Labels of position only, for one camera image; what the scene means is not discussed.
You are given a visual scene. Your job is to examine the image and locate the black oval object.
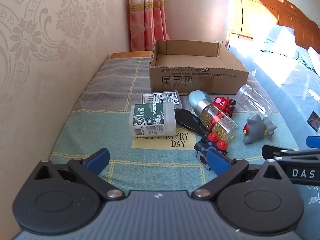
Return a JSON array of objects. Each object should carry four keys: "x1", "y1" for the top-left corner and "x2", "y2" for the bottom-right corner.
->
[{"x1": 174, "y1": 109, "x2": 208, "y2": 134}]

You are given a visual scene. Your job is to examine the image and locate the teal patterned cloth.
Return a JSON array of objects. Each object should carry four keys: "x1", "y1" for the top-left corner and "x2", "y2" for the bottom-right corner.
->
[{"x1": 297, "y1": 47, "x2": 316, "y2": 71}]

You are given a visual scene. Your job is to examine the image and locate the pink curtain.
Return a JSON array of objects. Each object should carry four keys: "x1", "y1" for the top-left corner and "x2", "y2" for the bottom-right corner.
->
[{"x1": 128, "y1": 0, "x2": 170, "y2": 52}]

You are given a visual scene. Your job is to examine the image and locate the black toy train red wheels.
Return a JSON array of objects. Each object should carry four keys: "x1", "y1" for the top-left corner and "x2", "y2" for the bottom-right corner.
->
[{"x1": 194, "y1": 132, "x2": 229, "y2": 172}]

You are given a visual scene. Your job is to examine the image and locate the clear plastic case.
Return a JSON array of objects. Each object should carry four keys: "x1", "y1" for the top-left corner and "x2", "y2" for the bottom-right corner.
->
[{"x1": 142, "y1": 91, "x2": 183, "y2": 110}]

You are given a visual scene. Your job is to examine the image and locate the grey toy animal figure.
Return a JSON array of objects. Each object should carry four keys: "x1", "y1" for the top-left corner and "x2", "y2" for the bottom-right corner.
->
[{"x1": 243, "y1": 114, "x2": 277, "y2": 145}]

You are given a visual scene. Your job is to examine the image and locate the glass bottle with gold capsules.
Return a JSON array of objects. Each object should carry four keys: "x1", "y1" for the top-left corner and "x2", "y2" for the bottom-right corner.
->
[{"x1": 188, "y1": 90, "x2": 240, "y2": 140}]

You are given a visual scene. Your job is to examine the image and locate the plaid table cloth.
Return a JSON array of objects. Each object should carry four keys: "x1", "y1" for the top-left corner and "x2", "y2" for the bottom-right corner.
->
[{"x1": 49, "y1": 56, "x2": 298, "y2": 180}]

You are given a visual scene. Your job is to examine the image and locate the dark flat object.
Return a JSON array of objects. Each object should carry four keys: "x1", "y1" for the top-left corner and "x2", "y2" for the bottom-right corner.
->
[{"x1": 307, "y1": 111, "x2": 320, "y2": 132}]

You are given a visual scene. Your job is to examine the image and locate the white pillow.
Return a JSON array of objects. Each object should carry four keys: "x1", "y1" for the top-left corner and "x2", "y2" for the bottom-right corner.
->
[{"x1": 307, "y1": 46, "x2": 320, "y2": 77}]

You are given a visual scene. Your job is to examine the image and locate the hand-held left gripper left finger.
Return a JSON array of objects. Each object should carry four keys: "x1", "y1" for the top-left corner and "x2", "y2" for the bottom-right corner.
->
[{"x1": 32, "y1": 148, "x2": 126, "y2": 201}]

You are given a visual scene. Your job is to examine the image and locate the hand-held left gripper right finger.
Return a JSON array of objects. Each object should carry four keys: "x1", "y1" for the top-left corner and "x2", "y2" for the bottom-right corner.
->
[{"x1": 191, "y1": 148, "x2": 290, "y2": 202}]

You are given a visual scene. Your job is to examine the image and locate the wooden bed blue bedding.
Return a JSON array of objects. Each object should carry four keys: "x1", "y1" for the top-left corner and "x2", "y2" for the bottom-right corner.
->
[{"x1": 227, "y1": 25, "x2": 320, "y2": 230}]

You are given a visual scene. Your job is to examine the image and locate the clear plastic jar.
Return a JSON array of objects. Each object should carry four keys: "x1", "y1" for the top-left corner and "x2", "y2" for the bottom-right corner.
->
[{"x1": 236, "y1": 84, "x2": 273, "y2": 117}]

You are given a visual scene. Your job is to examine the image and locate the white canister with green label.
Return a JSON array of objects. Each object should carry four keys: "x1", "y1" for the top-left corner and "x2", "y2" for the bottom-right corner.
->
[{"x1": 129, "y1": 102, "x2": 177, "y2": 137}]

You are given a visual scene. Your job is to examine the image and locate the wooden bed headboard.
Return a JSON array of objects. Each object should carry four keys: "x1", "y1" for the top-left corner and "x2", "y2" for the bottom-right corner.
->
[{"x1": 226, "y1": 0, "x2": 320, "y2": 48}]

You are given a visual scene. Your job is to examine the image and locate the cardboard box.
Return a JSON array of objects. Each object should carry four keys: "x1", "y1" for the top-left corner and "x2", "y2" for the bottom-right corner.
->
[{"x1": 149, "y1": 39, "x2": 250, "y2": 95}]

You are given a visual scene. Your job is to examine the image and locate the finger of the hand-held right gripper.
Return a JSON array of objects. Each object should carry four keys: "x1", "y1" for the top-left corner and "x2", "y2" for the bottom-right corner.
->
[
  {"x1": 262, "y1": 145, "x2": 320, "y2": 165},
  {"x1": 306, "y1": 136, "x2": 320, "y2": 147}
]

